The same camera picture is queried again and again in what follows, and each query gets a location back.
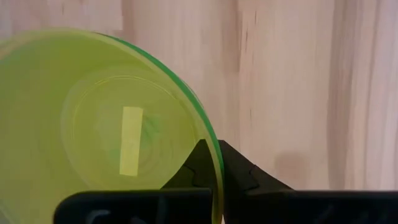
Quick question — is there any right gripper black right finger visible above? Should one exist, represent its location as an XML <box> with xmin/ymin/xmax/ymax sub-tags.
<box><xmin>217</xmin><ymin>139</ymin><xmax>398</xmax><ymax>224</ymax></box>

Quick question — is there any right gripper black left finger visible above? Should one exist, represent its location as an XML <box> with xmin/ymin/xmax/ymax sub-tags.
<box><xmin>53</xmin><ymin>138</ymin><xmax>216</xmax><ymax>224</ymax></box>

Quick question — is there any green plastic bowl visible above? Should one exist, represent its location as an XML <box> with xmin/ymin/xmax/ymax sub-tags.
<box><xmin>0</xmin><ymin>27</ymin><xmax>226</xmax><ymax>224</ymax></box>

